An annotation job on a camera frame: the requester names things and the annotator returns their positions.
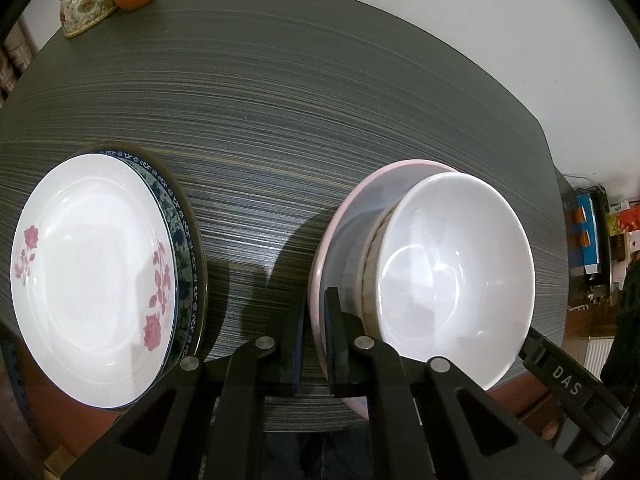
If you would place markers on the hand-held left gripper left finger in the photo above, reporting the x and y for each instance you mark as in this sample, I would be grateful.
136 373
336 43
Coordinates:
299 340

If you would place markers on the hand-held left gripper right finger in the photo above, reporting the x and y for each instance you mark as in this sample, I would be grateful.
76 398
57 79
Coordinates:
330 340

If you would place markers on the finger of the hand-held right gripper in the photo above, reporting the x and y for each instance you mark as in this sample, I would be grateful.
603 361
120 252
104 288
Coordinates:
536 350

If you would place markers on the large blue floral plate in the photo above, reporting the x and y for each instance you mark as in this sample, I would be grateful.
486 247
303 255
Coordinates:
200 305

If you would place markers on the large pink bowl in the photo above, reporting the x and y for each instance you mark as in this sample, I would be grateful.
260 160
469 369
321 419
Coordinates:
345 230

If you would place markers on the white bowl with blue base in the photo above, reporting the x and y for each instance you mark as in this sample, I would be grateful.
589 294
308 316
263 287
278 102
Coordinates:
450 270

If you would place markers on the white plate with pink flowers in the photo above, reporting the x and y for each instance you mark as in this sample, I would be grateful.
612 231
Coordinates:
90 270

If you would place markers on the dark side cabinet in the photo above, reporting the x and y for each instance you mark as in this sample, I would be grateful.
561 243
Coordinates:
570 287

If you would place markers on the blue box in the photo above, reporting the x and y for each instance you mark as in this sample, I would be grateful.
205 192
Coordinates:
587 230

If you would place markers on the red bag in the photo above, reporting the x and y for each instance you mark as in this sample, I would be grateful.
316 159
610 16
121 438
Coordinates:
627 220

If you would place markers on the beige patterned curtain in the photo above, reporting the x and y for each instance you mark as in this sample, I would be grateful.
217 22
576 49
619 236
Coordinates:
10 70

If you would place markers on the white wall radiator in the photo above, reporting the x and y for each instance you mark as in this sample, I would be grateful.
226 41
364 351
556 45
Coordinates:
597 360

